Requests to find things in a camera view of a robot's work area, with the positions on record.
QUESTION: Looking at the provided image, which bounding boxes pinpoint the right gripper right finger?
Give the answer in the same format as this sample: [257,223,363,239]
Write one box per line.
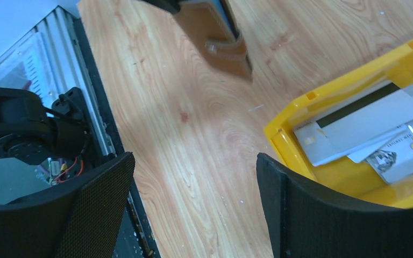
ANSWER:
[256,153,413,257]

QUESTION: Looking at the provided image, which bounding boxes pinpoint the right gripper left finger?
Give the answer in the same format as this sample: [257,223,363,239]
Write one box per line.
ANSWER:
[0,162,131,257]

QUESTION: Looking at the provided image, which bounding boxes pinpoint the brown leather card holder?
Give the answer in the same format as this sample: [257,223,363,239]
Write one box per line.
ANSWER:
[174,1,253,81]

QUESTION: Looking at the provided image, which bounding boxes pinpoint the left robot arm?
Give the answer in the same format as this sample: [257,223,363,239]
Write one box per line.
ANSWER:
[0,87,91,165]

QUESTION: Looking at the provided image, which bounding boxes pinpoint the silver cards in left bin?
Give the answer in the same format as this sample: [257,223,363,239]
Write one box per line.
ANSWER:
[293,81,413,183]

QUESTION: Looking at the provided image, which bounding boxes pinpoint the left yellow bin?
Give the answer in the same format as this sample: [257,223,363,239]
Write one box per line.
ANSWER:
[264,40,413,209]

